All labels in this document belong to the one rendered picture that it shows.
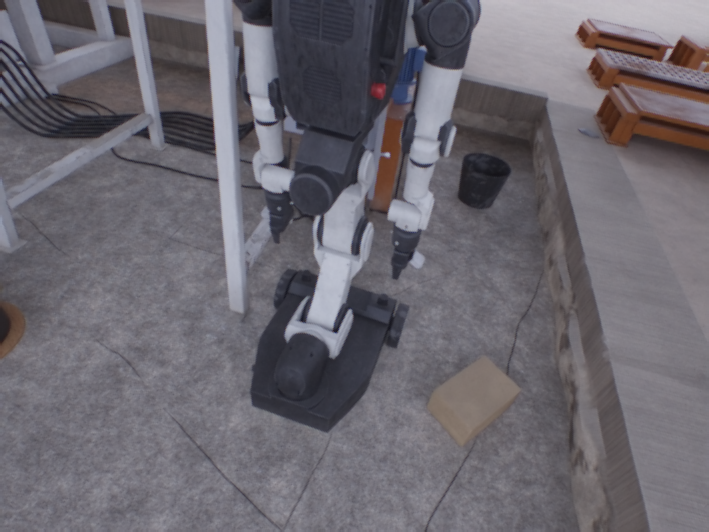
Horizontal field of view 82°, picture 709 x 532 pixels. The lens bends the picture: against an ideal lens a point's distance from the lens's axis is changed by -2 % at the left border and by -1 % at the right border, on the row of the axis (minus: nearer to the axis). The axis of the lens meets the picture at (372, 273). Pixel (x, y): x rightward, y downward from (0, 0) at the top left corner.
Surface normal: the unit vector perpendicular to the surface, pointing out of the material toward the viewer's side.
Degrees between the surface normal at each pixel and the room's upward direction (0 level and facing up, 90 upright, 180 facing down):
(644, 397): 0
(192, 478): 0
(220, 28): 81
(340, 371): 0
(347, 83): 105
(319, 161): 45
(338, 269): 60
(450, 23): 90
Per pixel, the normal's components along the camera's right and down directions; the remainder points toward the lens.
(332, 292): -0.18, 0.18
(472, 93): -0.22, 0.64
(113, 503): 0.14, -0.73
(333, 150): -0.11, -0.07
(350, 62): -0.31, 0.79
